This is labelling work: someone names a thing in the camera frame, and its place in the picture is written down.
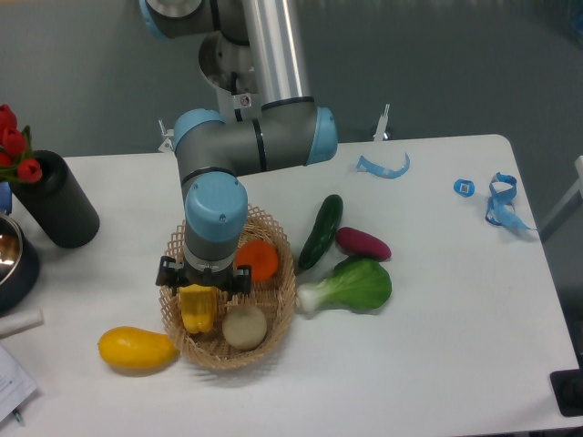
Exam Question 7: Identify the white paper roll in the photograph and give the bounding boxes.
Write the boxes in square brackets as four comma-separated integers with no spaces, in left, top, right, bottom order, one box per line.
[0,309,44,338]

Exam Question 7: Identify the black device at edge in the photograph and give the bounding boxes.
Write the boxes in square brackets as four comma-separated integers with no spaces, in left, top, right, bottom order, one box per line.
[550,369,582,417]

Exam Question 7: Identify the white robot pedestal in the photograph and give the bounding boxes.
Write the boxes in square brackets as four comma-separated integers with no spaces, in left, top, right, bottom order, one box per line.
[199,31,261,122]

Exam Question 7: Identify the yellow bell pepper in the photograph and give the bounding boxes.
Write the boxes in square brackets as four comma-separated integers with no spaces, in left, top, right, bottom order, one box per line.
[179,284,218,334]

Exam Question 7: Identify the crumpled blue tape strip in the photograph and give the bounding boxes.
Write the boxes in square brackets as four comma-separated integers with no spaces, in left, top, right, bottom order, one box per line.
[485,172,536,231]

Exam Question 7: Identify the white paper sheet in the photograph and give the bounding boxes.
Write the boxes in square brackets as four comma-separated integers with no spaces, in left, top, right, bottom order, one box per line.
[0,347,38,420]

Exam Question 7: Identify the purple sweet potato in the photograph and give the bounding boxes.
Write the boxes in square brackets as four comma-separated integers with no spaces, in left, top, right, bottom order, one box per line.
[335,227,392,261]

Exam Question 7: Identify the green bok choy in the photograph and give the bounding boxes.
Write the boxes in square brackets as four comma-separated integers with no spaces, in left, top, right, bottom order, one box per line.
[296,257,393,312]

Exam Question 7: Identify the small blue tape roll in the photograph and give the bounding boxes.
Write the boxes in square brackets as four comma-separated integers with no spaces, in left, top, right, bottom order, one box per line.
[453,178,476,198]

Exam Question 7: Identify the beige round potato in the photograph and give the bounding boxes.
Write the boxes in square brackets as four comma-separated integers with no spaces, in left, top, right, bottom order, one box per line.
[222,305,267,351]

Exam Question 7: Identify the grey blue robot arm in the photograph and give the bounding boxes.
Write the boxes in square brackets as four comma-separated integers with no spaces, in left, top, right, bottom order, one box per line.
[139,1,338,295]

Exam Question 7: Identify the black cylindrical vase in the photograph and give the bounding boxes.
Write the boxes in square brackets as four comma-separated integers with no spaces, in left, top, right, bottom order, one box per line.
[10,150,100,249]

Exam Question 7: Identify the red tulip flowers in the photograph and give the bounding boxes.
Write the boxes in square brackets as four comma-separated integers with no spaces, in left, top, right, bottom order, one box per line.
[1,104,43,184]

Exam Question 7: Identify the blue object at left edge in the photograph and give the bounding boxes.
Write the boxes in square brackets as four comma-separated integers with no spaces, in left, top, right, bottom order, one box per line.
[0,182,13,215]

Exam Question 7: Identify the orange fruit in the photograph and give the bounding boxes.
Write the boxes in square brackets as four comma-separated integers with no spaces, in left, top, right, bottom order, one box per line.
[235,239,280,281]

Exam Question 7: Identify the dark metal bowl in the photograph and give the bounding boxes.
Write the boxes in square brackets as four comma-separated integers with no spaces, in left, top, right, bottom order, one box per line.
[1,213,40,313]

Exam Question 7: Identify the yellow squash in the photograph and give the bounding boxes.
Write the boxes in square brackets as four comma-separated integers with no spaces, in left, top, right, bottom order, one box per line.
[97,326,179,371]

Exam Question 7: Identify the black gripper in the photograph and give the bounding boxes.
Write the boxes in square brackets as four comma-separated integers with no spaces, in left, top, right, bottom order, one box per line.
[155,256,251,299]

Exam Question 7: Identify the woven wicker basket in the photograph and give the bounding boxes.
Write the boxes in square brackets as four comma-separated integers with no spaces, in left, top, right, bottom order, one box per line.
[159,205,296,370]

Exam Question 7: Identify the dark green cucumber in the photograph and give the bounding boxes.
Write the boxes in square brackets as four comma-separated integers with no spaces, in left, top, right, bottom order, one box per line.
[298,194,343,270]

